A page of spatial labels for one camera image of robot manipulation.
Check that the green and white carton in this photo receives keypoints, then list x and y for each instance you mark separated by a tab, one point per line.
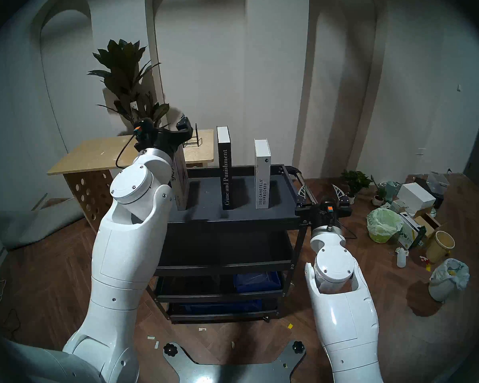
410	232

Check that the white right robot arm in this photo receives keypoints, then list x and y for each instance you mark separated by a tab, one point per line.
343	306

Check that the large leafy potted plant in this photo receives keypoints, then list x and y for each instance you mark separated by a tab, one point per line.
121	71

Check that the tiny potted plant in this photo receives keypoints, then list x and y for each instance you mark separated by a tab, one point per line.
379	194

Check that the small plant in white pot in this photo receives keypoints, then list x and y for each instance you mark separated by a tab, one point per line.
355	180

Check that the light wooden table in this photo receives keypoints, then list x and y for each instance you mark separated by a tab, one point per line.
95	153

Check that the small white bottle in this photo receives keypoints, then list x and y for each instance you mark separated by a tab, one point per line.
401	259

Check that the beige Welcome book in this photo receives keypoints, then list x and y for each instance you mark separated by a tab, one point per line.
180	178

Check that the white Design Hotels yearbook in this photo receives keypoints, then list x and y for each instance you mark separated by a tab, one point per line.
262	174

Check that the white cardboard box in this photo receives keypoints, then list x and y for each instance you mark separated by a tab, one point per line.
417	196

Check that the blue plastic bin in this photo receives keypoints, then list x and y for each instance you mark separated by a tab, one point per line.
223	307
257	281

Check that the black base knob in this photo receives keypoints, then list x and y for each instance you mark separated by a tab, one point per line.
170	350
298	346

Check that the teal watering can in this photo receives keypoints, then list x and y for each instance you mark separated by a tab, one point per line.
391	190

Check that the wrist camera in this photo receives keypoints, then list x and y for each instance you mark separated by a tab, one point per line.
143	127
329	210

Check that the white bin with bag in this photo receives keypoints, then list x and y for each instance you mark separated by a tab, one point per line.
447	280

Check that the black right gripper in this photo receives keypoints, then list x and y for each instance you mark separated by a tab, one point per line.
311	212

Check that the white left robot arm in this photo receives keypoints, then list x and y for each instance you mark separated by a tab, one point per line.
123	246

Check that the green-lined trash bin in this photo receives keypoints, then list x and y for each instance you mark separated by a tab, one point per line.
383	224

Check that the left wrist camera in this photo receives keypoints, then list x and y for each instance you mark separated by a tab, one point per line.
143	127

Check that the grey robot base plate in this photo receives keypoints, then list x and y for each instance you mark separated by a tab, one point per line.
231	372

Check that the black Crime and Punishment book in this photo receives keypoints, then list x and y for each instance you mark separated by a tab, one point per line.
225	170

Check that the brown cardboard box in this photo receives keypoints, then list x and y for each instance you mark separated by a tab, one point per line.
428	222

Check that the clear plastic container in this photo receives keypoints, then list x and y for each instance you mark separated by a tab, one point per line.
438	182

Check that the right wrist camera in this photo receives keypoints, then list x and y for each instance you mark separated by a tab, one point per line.
329	210

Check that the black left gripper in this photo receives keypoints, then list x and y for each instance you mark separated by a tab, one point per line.
165	138

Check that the dark grey utility cart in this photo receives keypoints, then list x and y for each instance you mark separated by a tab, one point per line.
243	216

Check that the beige bucket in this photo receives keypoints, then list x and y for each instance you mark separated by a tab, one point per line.
439	248

